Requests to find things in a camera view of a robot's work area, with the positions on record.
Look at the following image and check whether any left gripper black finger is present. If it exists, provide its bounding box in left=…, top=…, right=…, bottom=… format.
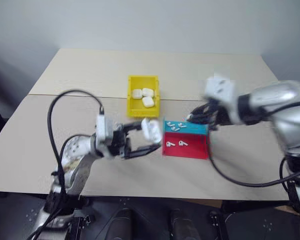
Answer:
left=126, top=143, right=163, bottom=161
left=122, top=120, right=144, bottom=133

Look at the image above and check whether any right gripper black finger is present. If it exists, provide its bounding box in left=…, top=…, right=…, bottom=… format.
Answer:
left=189, top=102, right=216, bottom=116
left=186, top=112, right=214, bottom=126

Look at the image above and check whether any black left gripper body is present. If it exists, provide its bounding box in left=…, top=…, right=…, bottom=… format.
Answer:
left=107, top=123, right=133, bottom=161

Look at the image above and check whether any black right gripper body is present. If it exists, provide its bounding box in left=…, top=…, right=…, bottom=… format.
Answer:
left=205, top=98, right=234, bottom=131

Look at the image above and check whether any yellow plastic bin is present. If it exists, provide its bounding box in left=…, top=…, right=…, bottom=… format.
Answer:
left=126, top=74, right=163, bottom=119

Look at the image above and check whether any blue tray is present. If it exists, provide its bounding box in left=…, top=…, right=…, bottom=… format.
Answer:
left=163, top=116, right=210, bottom=136

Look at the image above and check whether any red tray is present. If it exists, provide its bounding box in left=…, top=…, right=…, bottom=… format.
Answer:
left=161, top=131, right=212, bottom=161

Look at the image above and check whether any dark rounded shape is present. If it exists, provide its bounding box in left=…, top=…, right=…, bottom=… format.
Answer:
left=168, top=208, right=199, bottom=240
left=106, top=208, right=134, bottom=240

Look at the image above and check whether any black strut with screws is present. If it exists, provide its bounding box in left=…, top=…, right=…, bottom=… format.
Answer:
left=208, top=210, right=225, bottom=240

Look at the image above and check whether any black dotted base panel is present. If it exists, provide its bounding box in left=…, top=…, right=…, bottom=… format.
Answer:
left=0, top=191, right=81, bottom=240
left=222, top=199, right=300, bottom=240

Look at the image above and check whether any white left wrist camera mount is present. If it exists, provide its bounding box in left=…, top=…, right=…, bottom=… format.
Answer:
left=94, top=114, right=116, bottom=159

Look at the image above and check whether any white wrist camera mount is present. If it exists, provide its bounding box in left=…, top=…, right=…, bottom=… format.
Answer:
left=94, top=114, right=116, bottom=159
left=203, top=76, right=241, bottom=126

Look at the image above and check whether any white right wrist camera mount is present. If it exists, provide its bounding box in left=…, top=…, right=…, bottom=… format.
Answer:
left=203, top=76, right=241, bottom=126

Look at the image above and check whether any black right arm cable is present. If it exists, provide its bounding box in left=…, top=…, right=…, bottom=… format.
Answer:
left=207, top=99, right=300, bottom=216

